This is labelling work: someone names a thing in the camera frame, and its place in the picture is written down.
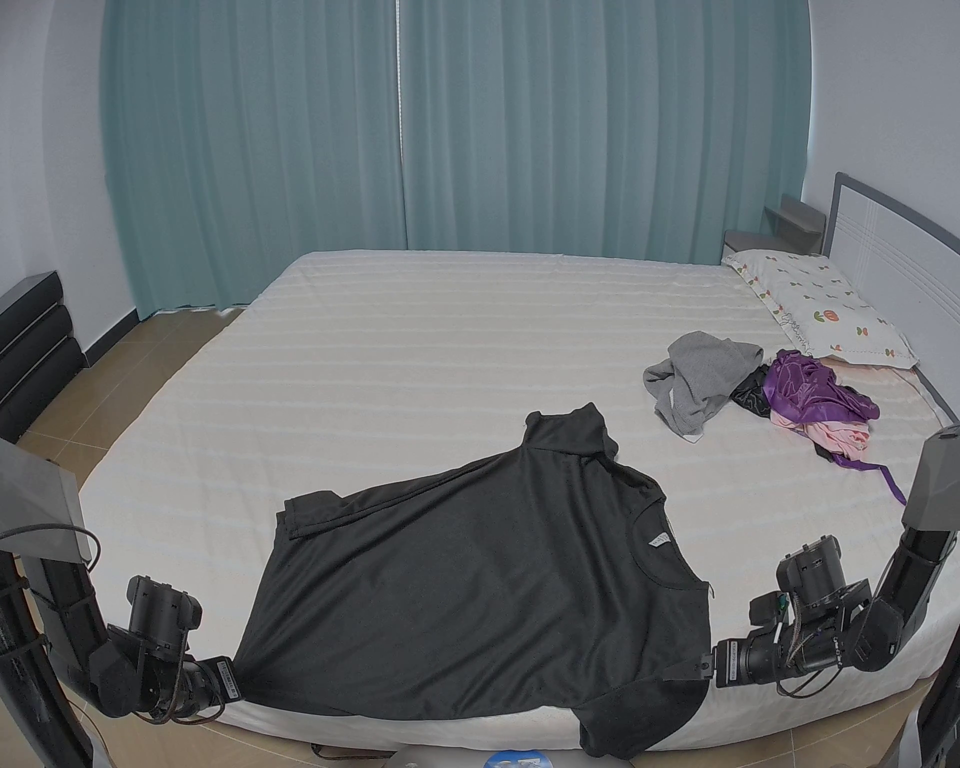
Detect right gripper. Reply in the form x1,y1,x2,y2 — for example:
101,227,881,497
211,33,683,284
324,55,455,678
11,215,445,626
697,630,789,688

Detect grey bedside table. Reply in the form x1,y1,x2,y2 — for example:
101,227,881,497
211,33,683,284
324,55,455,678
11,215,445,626
723,193,827,257

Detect black chest of drawers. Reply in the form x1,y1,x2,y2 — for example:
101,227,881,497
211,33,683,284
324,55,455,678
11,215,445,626
0,271,83,444

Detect blue-green curtain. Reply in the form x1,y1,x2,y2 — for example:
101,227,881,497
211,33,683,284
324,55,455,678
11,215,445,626
397,0,816,265
101,0,411,316

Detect pink garment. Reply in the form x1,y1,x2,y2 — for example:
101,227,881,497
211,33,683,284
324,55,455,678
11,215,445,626
772,412,872,463

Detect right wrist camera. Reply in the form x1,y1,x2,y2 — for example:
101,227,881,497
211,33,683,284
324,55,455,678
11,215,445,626
748,591,790,633

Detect bed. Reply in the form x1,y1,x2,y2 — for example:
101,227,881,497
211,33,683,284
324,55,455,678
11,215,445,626
78,172,960,755

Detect purple satin garment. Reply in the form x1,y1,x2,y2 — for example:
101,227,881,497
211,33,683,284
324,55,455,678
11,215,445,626
763,350,909,506

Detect grey garment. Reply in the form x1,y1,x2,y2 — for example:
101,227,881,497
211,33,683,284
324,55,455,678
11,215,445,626
642,330,765,441

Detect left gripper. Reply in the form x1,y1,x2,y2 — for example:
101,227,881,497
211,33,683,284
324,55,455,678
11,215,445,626
174,654,246,719

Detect black T-shirt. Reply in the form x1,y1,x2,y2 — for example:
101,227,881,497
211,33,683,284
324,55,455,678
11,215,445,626
232,402,714,761

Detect black cable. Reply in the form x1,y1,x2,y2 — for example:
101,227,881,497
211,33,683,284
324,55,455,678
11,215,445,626
0,523,103,573
309,741,396,759

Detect white printed pillow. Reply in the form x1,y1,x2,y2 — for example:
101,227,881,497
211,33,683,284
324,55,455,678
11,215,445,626
721,249,921,369

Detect shiny black garment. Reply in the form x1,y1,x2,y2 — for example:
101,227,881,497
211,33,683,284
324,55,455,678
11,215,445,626
731,365,774,422

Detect pale pink pillow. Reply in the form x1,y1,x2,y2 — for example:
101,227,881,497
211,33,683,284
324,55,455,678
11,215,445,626
828,358,921,377

